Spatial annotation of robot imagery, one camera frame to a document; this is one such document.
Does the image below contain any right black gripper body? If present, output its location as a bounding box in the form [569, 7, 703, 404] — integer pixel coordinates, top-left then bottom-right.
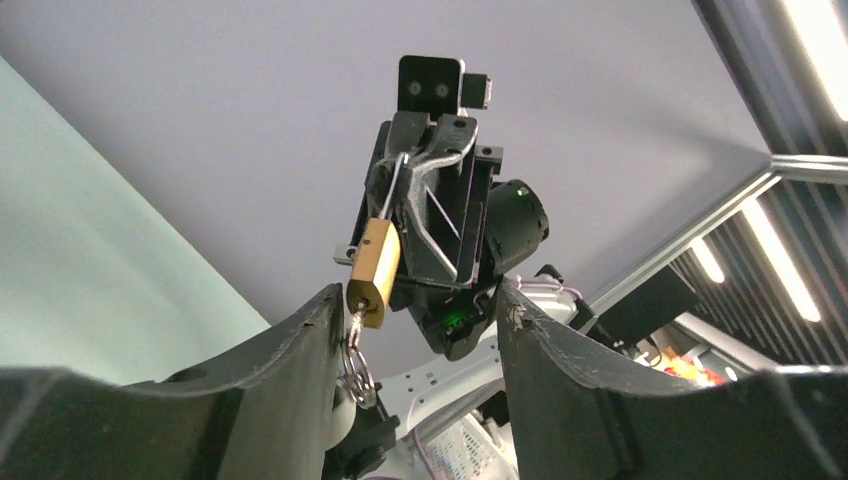
[334, 122, 503, 289]

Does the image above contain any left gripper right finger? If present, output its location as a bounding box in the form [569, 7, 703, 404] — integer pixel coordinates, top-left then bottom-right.
[495, 285, 847, 479]

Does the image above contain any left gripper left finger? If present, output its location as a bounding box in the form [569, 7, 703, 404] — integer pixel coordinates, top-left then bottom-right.
[1, 284, 343, 479]

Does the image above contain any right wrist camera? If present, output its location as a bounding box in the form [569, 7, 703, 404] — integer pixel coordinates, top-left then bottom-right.
[396, 55, 492, 119]

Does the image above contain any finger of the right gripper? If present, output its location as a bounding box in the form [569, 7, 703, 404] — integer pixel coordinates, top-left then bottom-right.
[398, 115, 478, 282]
[364, 111, 430, 217]

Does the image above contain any small brass padlock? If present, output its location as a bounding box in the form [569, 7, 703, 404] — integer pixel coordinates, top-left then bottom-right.
[346, 156, 410, 329]

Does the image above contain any right aluminium frame post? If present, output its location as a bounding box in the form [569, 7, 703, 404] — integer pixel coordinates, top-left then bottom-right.
[589, 154, 847, 315]

